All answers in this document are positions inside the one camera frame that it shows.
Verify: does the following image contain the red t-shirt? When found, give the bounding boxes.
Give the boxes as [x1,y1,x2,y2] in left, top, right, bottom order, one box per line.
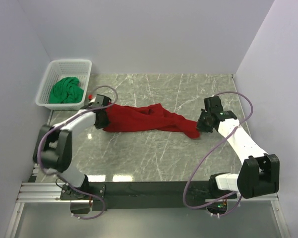
[103,104,200,139]

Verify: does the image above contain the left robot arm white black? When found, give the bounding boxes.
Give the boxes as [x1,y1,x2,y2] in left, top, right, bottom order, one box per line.
[33,94,111,199]

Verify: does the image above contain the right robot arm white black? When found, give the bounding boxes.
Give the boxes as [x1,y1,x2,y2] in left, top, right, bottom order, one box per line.
[197,96,280,199]

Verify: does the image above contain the green t-shirt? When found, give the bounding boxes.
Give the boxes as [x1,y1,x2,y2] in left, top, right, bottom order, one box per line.
[49,77,84,104]

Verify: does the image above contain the white plastic laundry basket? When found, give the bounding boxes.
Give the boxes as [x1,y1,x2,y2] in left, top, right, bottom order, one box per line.
[35,59,92,111]

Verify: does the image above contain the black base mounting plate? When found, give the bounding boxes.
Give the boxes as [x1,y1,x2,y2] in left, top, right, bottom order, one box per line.
[60,180,238,213]

